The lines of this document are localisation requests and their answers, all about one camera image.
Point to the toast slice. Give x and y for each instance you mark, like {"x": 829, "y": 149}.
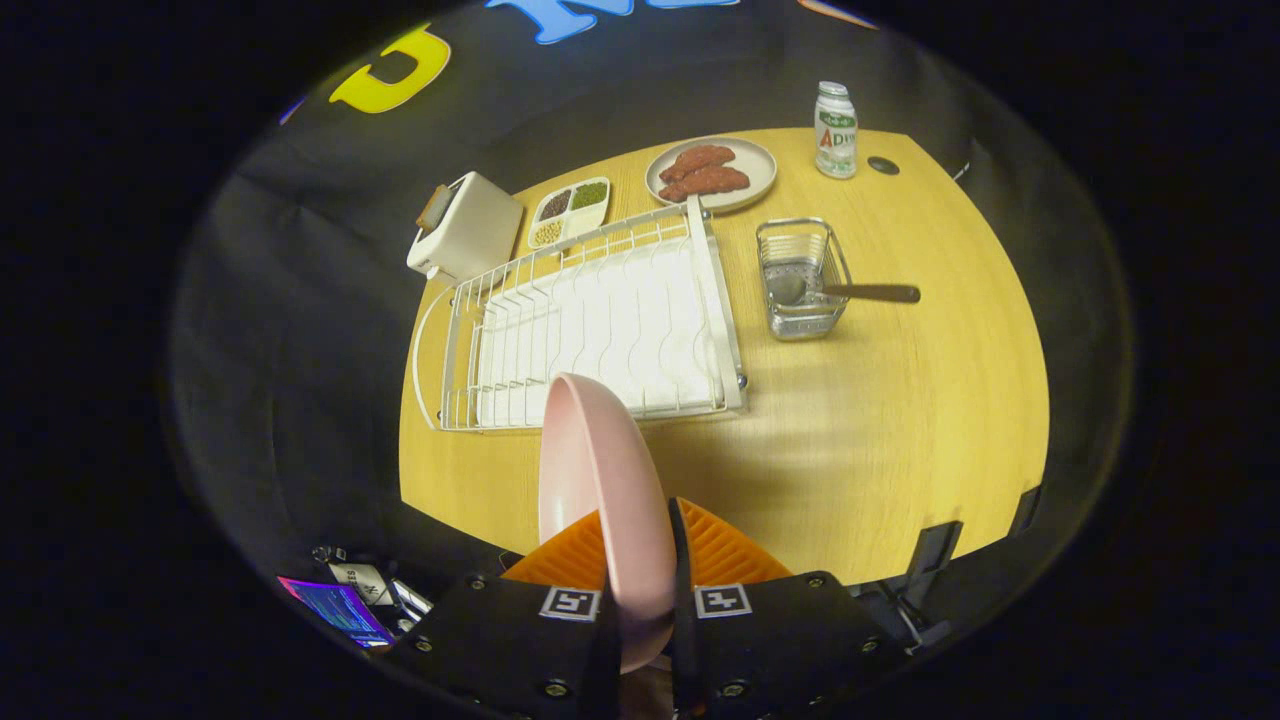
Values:
{"x": 433, "y": 208}

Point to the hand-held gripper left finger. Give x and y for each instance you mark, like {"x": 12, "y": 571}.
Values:
{"x": 500, "y": 640}

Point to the white toaster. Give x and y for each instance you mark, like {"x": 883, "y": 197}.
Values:
{"x": 470, "y": 235}

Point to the beige round plate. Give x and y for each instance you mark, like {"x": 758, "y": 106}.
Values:
{"x": 757, "y": 165}

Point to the black table bracket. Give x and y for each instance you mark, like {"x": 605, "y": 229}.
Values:
{"x": 935, "y": 548}
{"x": 1026, "y": 510}

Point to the white printed box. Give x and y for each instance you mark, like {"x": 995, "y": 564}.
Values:
{"x": 362, "y": 583}

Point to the pink plate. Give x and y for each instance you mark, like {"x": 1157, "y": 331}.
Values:
{"x": 610, "y": 480}

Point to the brown sausage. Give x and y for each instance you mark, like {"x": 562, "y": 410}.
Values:
{"x": 710, "y": 182}
{"x": 698, "y": 160}

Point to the white divided dish with beans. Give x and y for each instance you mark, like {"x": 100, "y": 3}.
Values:
{"x": 585, "y": 220}

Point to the black backdrop cloth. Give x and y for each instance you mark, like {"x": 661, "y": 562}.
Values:
{"x": 300, "y": 300}

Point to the white drink bottle green label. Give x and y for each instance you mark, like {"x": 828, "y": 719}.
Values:
{"x": 836, "y": 135}

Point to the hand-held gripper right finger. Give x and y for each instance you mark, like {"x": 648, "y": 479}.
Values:
{"x": 683, "y": 600}

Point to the phone with lit screen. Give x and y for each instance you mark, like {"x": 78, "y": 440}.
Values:
{"x": 340, "y": 608}

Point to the white drip tray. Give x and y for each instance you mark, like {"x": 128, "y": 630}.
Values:
{"x": 640, "y": 320}

